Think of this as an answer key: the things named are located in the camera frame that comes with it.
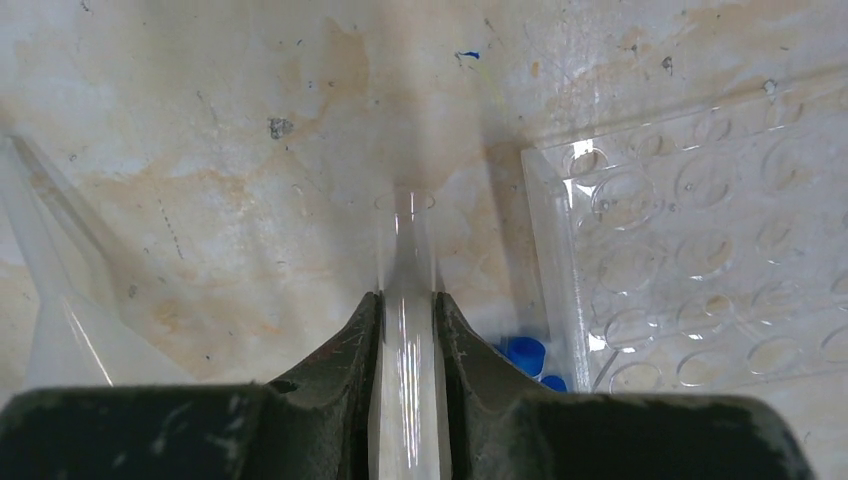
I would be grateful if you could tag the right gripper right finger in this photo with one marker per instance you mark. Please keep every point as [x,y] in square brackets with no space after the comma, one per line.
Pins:
[505,425]

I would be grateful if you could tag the blue-capped tube left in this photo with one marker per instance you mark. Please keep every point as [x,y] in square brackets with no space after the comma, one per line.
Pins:
[526,353]

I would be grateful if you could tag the clear test tube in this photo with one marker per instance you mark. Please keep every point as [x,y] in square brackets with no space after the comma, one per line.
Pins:
[408,423]

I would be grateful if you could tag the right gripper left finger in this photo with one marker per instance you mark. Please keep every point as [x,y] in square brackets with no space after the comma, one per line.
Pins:
[311,422]

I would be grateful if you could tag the red-capped wash bottle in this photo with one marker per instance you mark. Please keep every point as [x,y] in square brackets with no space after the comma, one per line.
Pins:
[75,342]

